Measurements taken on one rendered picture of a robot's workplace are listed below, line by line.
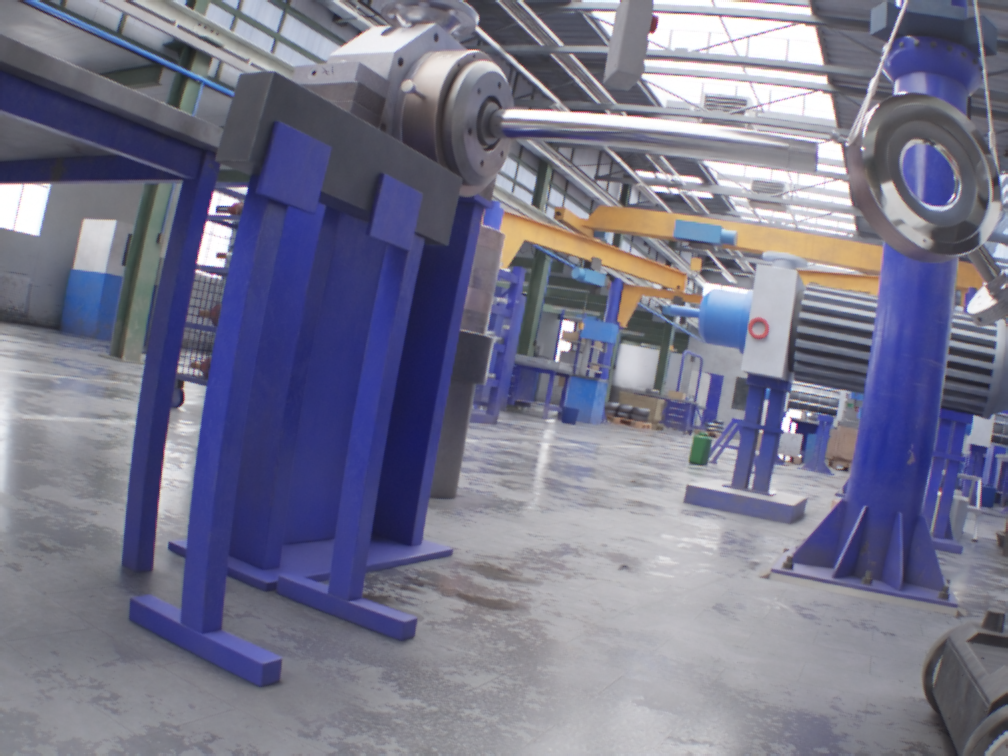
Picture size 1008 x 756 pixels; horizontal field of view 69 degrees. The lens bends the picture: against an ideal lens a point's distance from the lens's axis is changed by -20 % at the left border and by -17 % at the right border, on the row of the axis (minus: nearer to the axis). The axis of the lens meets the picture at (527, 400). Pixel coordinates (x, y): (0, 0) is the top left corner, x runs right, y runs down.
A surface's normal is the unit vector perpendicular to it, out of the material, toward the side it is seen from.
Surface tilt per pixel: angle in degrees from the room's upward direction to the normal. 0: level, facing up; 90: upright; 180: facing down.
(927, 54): 129
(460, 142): 111
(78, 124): 90
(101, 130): 90
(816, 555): 90
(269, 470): 90
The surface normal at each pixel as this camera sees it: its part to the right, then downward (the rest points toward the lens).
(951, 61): -0.17, 0.62
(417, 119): -0.41, 0.22
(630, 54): 0.18, 0.05
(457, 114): 0.52, 0.22
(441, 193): 0.91, 0.18
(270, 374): -0.37, -0.05
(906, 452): -0.07, 0.00
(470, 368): 0.73, 0.14
